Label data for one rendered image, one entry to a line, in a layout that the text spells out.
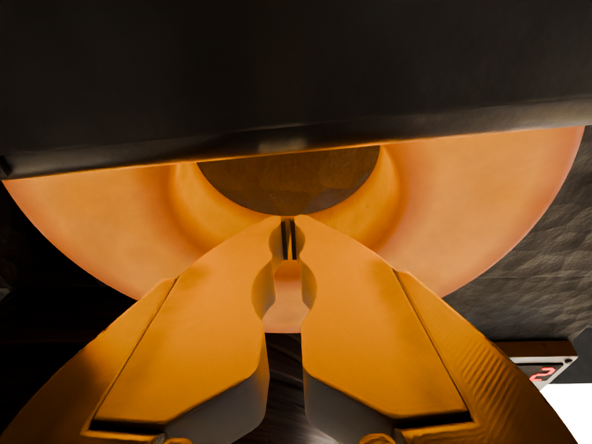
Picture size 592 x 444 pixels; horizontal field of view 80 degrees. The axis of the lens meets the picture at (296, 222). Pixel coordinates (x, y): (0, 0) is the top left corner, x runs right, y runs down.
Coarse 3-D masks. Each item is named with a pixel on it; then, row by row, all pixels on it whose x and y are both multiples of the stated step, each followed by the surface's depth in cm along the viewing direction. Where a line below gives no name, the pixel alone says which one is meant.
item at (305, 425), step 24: (0, 360) 23; (24, 360) 23; (48, 360) 23; (0, 384) 22; (24, 384) 22; (288, 384) 27; (0, 408) 21; (288, 408) 26; (0, 432) 20; (264, 432) 24; (288, 432) 25; (312, 432) 26
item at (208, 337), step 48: (240, 240) 11; (288, 240) 13; (192, 288) 9; (240, 288) 9; (144, 336) 8; (192, 336) 8; (240, 336) 7; (144, 384) 7; (192, 384) 6; (240, 384) 6; (192, 432) 6; (240, 432) 7
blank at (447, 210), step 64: (576, 128) 8; (64, 192) 10; (128, 192) 10; (192, 192) 12; (384, 192) 12; (448, 192) 10; (512, 192) 10; (128, 256) 12; (192, 256) 12; (384, 256) 12; (448, 256) 12
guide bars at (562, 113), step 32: (288, 128) 5; (320, 128) 5; (352, 128) 5; (384, 128) 5; (416, 128) 5; (448, 128) 5; (480, 128) 5; (512, 128) 5; (544, 128) 6; (0, 160) 6; (32, 160) 6; (64, 160) 6; (96, 160) 6; (128, 160) 6; (160, 160) 6; (192, 160) 6
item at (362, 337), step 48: (336, 240) 11; (336, 288) 9; (384, 288) 9; (336, 336) 7; (384, 336) 7; (336, 384) 6; (384, 384) 6; (432, 384) 6; (336, 432) 7; (384, 432) 6
